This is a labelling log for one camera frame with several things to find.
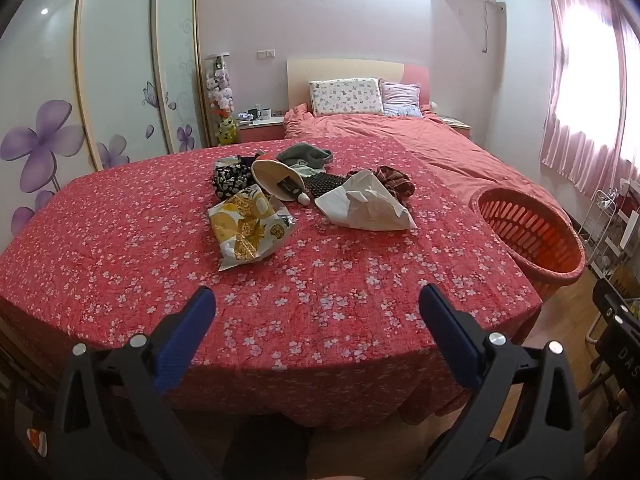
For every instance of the yellow snack bag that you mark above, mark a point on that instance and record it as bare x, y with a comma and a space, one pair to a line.
245, 225

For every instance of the white storage trolley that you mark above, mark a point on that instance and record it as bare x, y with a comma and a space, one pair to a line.
627, 220

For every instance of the grey green sock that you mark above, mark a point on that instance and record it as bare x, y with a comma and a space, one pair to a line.
305, 154

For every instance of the white mug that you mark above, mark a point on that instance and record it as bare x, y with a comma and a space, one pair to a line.
265, 112

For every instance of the black mesh garment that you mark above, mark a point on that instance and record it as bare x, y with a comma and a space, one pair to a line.
327, 184

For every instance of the black white patterned garment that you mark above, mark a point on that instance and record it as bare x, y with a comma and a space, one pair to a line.
230, 180

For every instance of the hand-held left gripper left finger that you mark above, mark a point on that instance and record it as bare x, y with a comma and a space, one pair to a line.
190, 330

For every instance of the flower print sliding wardrobe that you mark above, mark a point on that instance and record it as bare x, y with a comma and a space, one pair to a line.
115, 60

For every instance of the red floral tablecloth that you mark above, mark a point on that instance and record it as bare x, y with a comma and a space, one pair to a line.
350, 285

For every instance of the air conditioner pipe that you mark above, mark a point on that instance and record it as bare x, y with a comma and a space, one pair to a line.
485, 25

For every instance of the dark plaid cloth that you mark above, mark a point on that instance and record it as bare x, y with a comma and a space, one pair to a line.
397, 180

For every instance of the plush toy column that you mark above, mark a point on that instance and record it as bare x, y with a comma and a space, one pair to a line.
222, 95

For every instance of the bed with cream headboard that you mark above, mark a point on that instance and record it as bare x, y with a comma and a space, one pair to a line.
345, 67

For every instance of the pink curtain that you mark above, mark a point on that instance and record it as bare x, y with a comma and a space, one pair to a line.
575, 150

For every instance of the bed with coral duvet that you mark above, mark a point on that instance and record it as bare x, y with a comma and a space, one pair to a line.
425, 140

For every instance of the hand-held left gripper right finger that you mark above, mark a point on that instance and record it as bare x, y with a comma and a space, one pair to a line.
450, 335

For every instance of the orange laundry basket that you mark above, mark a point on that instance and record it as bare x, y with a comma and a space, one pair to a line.
550, 260

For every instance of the dark mug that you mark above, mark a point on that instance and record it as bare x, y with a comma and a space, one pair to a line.
254, 111

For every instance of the pink white nightstand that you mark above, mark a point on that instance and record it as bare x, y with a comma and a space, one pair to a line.
260, 132
457, 122

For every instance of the white floral pillow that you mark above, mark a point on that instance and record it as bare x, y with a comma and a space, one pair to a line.
345, 96

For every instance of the white paper bag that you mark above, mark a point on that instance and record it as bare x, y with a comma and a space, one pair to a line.
360, 205

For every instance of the pink striped pillow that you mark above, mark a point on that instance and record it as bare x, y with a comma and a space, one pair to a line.
402, 97

